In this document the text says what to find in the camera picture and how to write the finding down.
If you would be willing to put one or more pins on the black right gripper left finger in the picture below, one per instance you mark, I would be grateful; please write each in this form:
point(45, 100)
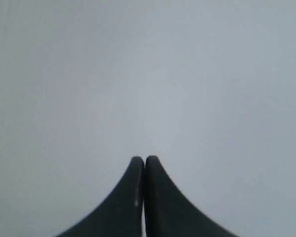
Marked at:
point(120, 213)

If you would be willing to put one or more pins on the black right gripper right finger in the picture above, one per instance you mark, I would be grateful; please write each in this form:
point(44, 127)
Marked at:
point(168, 213)

